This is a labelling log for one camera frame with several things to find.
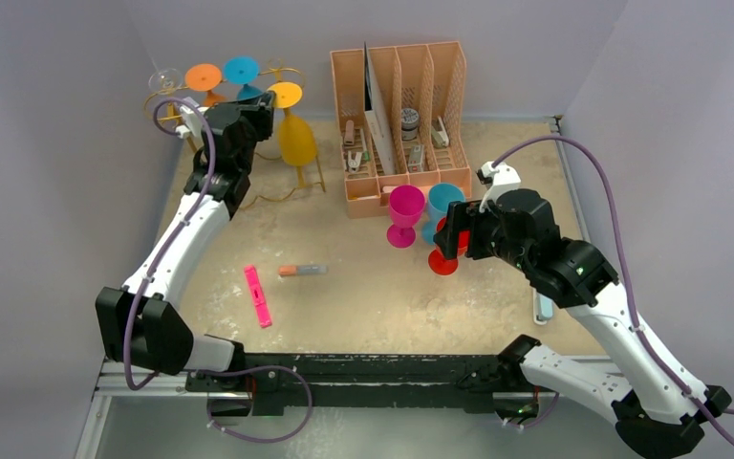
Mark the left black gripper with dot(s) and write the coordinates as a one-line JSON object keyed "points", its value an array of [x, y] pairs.
{"points": [[265, 115]]}

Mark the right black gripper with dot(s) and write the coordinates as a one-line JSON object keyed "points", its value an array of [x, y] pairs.
{"points": [[460, 226]]}

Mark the light blue wine glass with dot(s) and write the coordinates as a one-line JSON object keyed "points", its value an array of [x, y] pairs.
{"points": [[439, 198]]}

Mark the yellow plastic wine glass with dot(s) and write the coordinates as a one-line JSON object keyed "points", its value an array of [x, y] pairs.
{"points": [[294, 135]]}

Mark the magenta plastic wine glass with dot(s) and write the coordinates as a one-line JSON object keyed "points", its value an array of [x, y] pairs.
{"points": [[405, 207]]}

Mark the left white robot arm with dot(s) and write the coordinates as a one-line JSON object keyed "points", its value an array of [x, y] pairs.
{"points": [[139, 321]]}

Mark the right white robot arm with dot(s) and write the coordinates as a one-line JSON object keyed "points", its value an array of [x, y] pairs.
{"points": [[658, 409]]}

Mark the dark blue wine glass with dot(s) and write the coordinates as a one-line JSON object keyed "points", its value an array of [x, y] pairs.
{"points": [[242, 70]]}

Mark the orange plastic wine glass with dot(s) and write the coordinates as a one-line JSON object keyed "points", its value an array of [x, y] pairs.
{"points": [[205, 77]]}

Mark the clear wine glass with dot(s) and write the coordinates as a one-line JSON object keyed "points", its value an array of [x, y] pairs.
{"points": [[165, 81]]}

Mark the small white stapler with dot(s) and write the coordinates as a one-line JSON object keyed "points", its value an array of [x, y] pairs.
{"points": [[439, 133]]}

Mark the white folder in organizer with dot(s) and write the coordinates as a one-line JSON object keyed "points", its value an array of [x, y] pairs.
{"points": [[376, 116]]}

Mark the round grey tin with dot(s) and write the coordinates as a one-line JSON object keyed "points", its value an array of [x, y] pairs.
{"points": [[410, 122]]}

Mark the peach desk organizer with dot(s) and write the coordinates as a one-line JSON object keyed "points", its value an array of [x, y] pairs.
{"points": [[427, 77]]}

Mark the orange grey marker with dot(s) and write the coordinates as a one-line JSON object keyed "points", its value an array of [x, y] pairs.
{"points": [[301, 270]]}

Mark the pink flat clip tool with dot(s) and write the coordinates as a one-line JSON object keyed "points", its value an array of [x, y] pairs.
{"points": [[258, 299]]}

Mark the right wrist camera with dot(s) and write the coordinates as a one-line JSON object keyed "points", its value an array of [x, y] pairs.
{"points": [[498, 179]]}

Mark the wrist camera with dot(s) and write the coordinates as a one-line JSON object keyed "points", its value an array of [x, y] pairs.
{"points": [[498, 179], [191, 125]]}

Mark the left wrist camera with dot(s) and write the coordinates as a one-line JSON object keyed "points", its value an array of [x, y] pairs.
{"points": [[191, 125]]}

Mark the aluminium table frame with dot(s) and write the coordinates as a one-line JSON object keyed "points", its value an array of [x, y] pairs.
{"points": [[140, 326]]}

